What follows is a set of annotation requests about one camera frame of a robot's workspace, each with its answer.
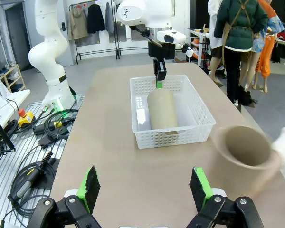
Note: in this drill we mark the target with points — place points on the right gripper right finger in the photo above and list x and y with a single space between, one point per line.
204 202

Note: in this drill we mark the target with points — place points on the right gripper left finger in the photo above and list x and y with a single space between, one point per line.
85 204

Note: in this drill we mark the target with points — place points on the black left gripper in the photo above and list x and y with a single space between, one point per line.
161 51

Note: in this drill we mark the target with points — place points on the beige plastic cup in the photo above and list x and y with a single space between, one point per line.
161 109
242 171

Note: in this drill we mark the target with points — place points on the white perforated plastic basket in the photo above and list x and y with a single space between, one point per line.
199 114

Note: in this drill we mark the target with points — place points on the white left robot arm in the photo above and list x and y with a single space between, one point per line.
50 59

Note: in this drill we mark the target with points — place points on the person's left hand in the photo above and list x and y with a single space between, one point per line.
277 159

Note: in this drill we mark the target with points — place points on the white shelf with orange items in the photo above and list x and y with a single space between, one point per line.
197 45

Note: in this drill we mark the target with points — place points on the black yellow enabling pendant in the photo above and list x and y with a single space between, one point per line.
28 177

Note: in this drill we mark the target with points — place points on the black clothes rack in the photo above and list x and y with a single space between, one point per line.
97 50

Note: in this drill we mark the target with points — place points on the grey hanging garment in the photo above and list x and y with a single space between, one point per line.
109 19

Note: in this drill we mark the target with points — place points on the black hanging coat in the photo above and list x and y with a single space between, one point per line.
96 19

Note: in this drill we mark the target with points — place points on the black bag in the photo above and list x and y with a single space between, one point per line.
245 96

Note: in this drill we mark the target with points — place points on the beige hanging jacket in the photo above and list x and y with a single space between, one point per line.
77 23

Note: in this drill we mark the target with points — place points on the person in green puffer jacket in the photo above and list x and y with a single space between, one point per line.
240 23

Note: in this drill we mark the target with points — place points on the yellow emergency stop button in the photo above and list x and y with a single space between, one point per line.
26 118

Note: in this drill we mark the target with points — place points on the black monitor stand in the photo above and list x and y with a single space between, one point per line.
2 133

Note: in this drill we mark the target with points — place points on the mannequin in orange clothes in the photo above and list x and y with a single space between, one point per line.
267 47

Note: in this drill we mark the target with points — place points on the white side table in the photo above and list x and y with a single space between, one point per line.
4 104

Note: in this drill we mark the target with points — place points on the wooden shoe shelf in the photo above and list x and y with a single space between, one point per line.
12 79

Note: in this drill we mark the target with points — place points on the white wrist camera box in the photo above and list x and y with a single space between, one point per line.
171 37

